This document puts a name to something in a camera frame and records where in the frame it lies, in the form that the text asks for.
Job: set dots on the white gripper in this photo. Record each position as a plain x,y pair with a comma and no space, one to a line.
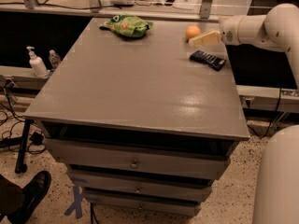
230,30

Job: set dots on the orange fruit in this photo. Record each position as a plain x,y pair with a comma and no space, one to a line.
192,31

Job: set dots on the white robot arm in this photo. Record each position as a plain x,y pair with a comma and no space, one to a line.
277,189

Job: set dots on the dark blue snack package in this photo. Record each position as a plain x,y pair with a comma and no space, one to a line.
207,59

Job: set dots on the white paper on shelf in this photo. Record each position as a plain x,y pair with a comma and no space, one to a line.
185,4

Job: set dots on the green chip bag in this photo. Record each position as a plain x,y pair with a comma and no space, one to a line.
127,25

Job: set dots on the grey drawer cabinet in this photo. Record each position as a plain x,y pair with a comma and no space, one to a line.
143,93

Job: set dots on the top grey drawer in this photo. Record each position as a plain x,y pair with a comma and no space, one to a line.
135,159

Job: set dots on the grey drawer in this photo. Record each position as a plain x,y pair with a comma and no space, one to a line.
135,159
142,203
120,184

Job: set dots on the white pump lotion bottle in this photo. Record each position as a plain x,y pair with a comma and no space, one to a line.
37,63

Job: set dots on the bottom grey drawer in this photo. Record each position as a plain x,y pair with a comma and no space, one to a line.
142,203

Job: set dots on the middle grey drawer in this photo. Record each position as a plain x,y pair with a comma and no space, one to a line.
120,184

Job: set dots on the black table leg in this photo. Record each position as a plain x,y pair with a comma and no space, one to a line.
20,165

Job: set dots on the black shoe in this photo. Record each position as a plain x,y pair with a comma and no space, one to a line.
33,193

